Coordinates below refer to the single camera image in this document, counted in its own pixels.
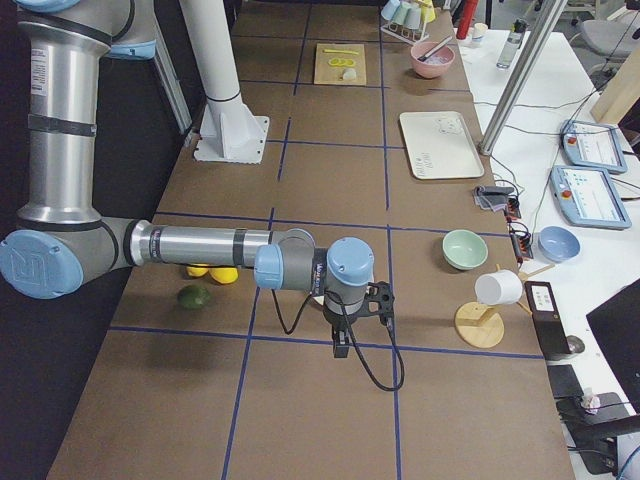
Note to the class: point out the pink bowl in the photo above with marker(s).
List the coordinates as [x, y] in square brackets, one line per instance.
[436, 65]

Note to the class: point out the office chair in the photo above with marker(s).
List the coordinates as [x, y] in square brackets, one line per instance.
[614, 40]

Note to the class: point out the aluminium frame post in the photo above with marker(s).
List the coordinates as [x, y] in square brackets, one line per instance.
[544, 26]

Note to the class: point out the green lime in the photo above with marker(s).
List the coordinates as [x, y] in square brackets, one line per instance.
[193, 297]

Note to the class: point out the cream tray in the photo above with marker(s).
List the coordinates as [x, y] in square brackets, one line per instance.
[440, 146]

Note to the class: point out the lemon slices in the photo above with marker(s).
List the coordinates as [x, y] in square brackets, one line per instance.
[341, 62]

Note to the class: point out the upper teach pendant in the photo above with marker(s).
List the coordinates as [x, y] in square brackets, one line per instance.
[591, 144]

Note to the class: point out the wooden mug stand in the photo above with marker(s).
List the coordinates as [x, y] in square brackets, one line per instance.
[481, 325]

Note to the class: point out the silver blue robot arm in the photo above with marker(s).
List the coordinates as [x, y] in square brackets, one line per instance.
[63, 242]

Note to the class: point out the green bowl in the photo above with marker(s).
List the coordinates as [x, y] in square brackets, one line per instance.
[464, 249]

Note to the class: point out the cup rack with rod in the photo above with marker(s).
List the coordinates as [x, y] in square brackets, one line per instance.
[407, 20]

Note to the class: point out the yellow lemon left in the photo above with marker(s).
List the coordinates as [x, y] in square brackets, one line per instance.
[197, 271]

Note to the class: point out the yellow lemon right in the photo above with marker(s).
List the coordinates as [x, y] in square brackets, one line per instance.
[224, 275]

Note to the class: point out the white mug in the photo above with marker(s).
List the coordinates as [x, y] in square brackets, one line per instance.
[502, 287]

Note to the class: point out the yellow lemon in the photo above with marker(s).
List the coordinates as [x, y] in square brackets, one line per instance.
[197, 271]
[224, 275]

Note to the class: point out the wooden cutting board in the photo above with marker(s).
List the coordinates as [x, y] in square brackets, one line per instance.
[327, 75]

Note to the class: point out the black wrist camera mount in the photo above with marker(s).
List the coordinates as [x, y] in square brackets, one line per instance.
[380, 302]

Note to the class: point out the computer mouse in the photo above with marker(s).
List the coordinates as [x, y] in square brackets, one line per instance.
[575, 344]

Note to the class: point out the grey folded cloth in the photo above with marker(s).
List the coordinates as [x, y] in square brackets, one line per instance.
[492, 198]

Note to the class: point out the yellow plastic knife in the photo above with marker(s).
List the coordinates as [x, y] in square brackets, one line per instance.
[341, 51]

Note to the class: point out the blue bowl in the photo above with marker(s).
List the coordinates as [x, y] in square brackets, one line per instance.
[558, 244]

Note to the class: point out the black monitor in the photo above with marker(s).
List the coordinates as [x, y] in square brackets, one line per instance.
[615, 326]

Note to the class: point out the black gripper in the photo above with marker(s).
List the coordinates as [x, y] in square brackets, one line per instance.
[338, 318]

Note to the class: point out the red bottle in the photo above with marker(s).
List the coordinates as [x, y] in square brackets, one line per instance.
[468, 10]

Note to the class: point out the teach pendant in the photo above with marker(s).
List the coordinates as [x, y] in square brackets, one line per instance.
[591, 144]
[588, 198]

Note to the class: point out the black handled utensil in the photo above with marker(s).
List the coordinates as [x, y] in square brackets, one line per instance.
[435, 49]

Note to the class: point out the paper cup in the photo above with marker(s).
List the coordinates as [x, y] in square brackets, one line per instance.
[478, 33]

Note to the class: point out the lower teach pendant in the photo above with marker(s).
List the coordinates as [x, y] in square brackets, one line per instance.
[588, 198]

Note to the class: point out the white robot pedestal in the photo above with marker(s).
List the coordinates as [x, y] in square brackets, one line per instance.
[229, 131]

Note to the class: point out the clear water bottle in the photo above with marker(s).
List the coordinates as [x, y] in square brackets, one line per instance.
[512, 43]

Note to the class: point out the black device box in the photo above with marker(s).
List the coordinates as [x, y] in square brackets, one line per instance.
[546, 319]

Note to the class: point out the electronics board with wires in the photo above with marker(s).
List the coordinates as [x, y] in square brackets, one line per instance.
[520, 235]

